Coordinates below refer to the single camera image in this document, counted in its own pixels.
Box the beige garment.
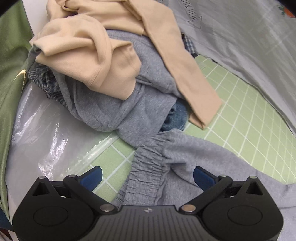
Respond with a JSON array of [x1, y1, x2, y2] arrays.
[[30, 0, 223, 130]]

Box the white panel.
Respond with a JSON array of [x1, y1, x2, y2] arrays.
[[23, 0, 50, 40]]

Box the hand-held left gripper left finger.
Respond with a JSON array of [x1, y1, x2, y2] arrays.
[[32, 166, 116, 215]]

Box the blue denim jeans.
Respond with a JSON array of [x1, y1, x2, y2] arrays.
[[161, 102, 188, 132]]

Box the grey printed sheet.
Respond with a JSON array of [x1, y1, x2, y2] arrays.
[[162, 0, 296, 137]]

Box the grey sweatpants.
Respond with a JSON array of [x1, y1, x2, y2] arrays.
[[116, 128, 296, 209]]

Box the clear plastic bag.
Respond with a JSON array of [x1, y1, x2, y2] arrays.
[[5, 83, 121, 209]]

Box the grey garment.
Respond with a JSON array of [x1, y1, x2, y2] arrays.
[[54, 30, 183, 149]]

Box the green grid mat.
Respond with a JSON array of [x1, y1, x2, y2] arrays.
[[92, 54, 296, 207]]

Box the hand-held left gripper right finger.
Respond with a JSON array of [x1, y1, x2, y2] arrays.
[[180, 166, 264, 215]]

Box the plaid shirt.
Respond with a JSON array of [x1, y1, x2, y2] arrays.
[[28, 34, 197, 109]]

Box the green cloth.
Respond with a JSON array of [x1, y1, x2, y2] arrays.
[[0, 5, 33, 223]]

